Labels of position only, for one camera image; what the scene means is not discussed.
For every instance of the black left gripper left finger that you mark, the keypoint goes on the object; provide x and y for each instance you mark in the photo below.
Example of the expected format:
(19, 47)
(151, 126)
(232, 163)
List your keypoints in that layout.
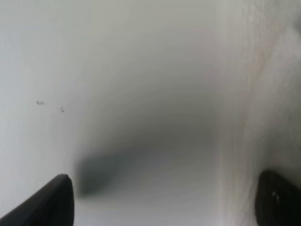
(52, 205)

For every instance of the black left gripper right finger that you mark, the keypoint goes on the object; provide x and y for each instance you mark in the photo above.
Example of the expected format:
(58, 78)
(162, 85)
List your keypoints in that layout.
(277, 201)

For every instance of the white towel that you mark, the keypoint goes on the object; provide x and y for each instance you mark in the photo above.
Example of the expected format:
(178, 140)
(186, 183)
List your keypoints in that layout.
(261, 120)

